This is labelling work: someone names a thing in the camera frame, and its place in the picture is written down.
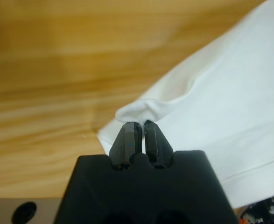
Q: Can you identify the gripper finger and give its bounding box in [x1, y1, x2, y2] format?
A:
[142, 119, 174, 169]
[108, 121, 142, 170]

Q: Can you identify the white t-shirt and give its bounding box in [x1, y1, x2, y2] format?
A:
[97, 0, 274, 208]

